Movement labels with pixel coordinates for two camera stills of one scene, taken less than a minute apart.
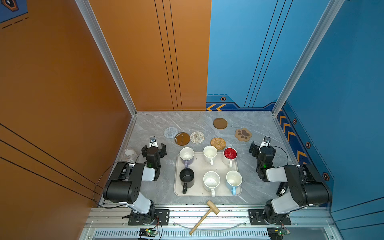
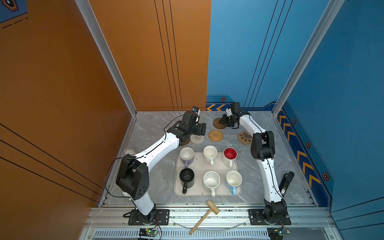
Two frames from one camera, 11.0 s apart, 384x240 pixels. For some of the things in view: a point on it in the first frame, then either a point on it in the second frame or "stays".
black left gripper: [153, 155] to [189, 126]
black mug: [187, 177] stays
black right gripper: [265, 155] to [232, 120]
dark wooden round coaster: [220, 123] stays
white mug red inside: [229, 156] stays
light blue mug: [234, 179] stays
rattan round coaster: [219, 143] to [216, 135]
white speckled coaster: [197, 137] stays
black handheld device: [282, 189] stays
